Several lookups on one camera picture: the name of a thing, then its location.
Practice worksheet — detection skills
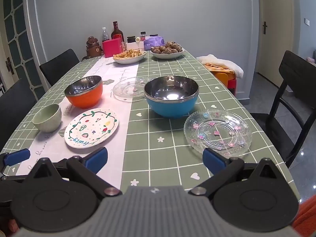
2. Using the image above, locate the pink box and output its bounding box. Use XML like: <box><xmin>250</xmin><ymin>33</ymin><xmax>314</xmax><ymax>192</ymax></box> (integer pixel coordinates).
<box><xmin>102</xmin><ymin>39</ymin><xmax>122</xmax><ymax>58</ymax></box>

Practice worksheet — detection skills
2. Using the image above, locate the white fluffy cloth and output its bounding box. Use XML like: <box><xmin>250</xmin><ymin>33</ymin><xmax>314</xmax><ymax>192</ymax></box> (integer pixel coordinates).
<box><xmin>197</xmin><ymin>54</ymin><xmax>244</xmax><ymax>78</ymax></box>

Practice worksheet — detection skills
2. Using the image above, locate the pile of brown speckled eggs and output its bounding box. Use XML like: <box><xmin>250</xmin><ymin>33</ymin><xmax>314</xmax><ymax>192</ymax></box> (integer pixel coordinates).
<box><xmin>151</xmin><ymin>41</ymin><xmax>183</xmax><ymax>54</ymax></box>

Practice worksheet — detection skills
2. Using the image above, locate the dark liquor bottle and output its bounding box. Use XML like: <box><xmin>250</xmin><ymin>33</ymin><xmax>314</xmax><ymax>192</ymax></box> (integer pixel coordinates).
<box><xmin>111</xmin><ymin>21</ymin><xmax>124</xmax><ymax>41</ymax></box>

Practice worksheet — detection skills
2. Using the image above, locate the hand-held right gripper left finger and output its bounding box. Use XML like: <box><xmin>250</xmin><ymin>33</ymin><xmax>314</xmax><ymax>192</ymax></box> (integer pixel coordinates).
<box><xmin>27</xmin><ymin>147</ymin><xmax>122</xmax><ymax>198</ymax></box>

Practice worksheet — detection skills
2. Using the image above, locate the person's orange garment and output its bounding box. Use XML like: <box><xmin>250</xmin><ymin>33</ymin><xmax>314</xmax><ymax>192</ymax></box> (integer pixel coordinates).
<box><xmin>292</xmin><ymin>194</ymin><xmax>316</xmax><ymax>237</ymax></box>

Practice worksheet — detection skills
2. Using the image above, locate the black dining chair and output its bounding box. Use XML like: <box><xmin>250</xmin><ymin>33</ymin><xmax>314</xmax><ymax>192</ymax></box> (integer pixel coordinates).
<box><xmin>0</xmin><ymin>79</ymin><xmax>37</xmax><ymax>151</ymax></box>
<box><xmin>39</xmin><ymin>49</ymin><xmax>80</xmax><ymax>87</ymax></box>
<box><xmin>249</xmin><ymin>50</ymin><xmax>316</xmax><ymax>168</ymax></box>

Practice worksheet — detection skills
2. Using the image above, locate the pile of fried snacks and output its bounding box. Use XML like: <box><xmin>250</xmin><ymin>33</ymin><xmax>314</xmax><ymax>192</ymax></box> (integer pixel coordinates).
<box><xmin>115</xmin><ymin>49</ymin><xmax>145</xmax><ymax>58</ymax></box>

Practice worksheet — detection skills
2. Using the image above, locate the cream door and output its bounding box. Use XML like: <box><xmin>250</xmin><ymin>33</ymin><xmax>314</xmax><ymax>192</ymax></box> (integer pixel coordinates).
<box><xmin>257</xmin><ymin>0</ymin><xmax>294</xmax><ymax>87</ymax></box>

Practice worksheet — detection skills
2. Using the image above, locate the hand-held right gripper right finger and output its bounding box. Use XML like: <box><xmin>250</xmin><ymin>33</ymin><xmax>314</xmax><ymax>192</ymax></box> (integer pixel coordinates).
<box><xmin>189</xmin><ymin>148</ymin><xmax>278</xmax><ymax>198</ymax></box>

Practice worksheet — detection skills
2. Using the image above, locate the painted white ceramic plate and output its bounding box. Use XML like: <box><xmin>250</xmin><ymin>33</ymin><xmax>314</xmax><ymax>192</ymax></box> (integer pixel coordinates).
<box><xmin>64</xmin><ymin>108</ymin><xmax>119</xmax><ymax>149</ymax></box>

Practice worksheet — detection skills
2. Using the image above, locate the white table runner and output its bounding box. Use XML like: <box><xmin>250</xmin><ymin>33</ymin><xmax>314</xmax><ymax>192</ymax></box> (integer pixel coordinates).
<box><xmin>16</xmin><ymin>54</ymin><xmax>139</xmax><ymax>190</ymax></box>

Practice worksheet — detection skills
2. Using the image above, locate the brown bear figurine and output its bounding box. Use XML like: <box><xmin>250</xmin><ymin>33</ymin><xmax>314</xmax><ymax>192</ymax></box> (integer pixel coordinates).
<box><xmin>86</xmin><ymin>36</ymin><xmax>104</xmax><ymax>57</ymax></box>

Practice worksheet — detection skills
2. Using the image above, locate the orange plastic stool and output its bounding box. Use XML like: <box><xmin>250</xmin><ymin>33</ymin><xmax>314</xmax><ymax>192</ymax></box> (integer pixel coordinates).
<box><xmin>212</xmin><ymin>70</ymin><xmax>235</xmax><ymax>82</ymax></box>

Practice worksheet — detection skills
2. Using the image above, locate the purple tissue pack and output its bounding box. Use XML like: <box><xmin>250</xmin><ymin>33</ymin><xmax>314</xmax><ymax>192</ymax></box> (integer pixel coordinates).
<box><xmin>144</xmin><ymin>36</ymin><xmax>165</xmax><ymax>48</ymax></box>

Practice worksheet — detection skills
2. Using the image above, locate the red plastic stool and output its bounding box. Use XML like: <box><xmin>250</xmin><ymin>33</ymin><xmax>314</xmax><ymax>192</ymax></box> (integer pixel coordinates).
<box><xmin>227</xmin><ymin>79</ymin><xmax>237</xmax><ymax>95</ymax></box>

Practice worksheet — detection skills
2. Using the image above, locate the clear glass plate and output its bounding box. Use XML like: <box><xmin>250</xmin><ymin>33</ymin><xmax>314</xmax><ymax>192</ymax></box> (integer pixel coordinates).
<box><xmin>112</xmin><ymin>77</ymin><xmax>151</xmax><ymax>102</ymax></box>

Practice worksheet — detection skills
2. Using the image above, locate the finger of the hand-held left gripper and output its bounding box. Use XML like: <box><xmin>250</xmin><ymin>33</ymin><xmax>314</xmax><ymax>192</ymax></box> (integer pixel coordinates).
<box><xmin>0</xmin><ymin>149</ymin><xmax>30</xmax><ymax>176</ymax></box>

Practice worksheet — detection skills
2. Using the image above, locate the glass-paned door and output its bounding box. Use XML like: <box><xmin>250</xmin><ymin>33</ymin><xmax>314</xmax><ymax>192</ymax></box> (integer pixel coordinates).
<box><xmin>0</xmin><ymin>0</ymin><xmax>46</xmax><ymax>102</ymax></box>

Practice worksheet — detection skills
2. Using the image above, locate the flower-patterned glass plate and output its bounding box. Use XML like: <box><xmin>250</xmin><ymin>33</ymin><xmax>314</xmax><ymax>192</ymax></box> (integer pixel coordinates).
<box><xmin>184</xmin><ymin>108</ymin><xmax>253</xmax><ymax>157</ymax></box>

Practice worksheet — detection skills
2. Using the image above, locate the white serving dish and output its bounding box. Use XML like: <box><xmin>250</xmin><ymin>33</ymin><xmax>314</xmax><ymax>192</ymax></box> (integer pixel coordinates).
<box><xmin>113</xmin><ymin>50</ymin><xmax>147</xmax><ymax>65</ymax></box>
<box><xmin>150</xmin><ymin>47</ymin><xmax>185</xmax><ymax>59</ymax></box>

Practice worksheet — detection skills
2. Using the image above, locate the blue steel-lined bowl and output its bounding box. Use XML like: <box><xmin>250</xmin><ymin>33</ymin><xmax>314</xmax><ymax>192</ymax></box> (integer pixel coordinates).
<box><xmin>144</xmin><ymin>76</ymin><xmax>199</xmax><ymax>118</ymax></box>

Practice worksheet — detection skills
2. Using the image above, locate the small green bowl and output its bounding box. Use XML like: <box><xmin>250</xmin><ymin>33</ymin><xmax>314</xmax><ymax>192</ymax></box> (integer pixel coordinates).
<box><xmin>33</xmin><ymin>104</ymin><xmax>62</xmax><ymax>132</ymax></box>

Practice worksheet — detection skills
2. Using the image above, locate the orange steel-lined bowl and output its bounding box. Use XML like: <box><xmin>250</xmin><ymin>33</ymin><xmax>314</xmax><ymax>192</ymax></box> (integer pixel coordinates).
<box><xmin>64</xmin><ymin>75</ymin><xmax>103</xmax><ymax>109</ymax></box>

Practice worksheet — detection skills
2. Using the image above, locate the tan folded cloth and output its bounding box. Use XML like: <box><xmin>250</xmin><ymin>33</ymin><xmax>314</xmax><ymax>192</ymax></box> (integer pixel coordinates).
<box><xmin>205</xmin><ymin>63</ymin><xmax>234</xmax><ymax>71</ymax></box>

